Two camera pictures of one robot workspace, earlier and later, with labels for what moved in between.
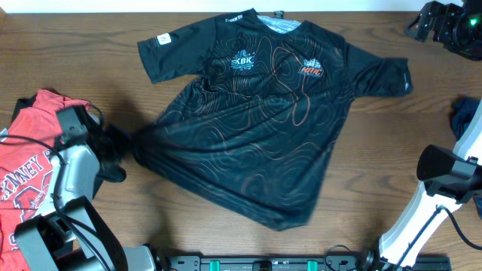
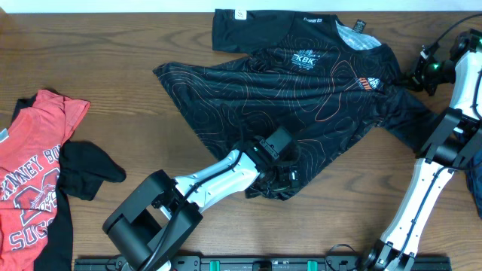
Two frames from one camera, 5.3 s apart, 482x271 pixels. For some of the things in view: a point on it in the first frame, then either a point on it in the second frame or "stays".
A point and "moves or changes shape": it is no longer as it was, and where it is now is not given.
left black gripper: [111, 161] to [285, 187]
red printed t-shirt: [27, 148] stays
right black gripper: [452, 15] to [414, 78]
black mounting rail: [291, 263] stays
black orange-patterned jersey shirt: [255, 129] moves or changes shape
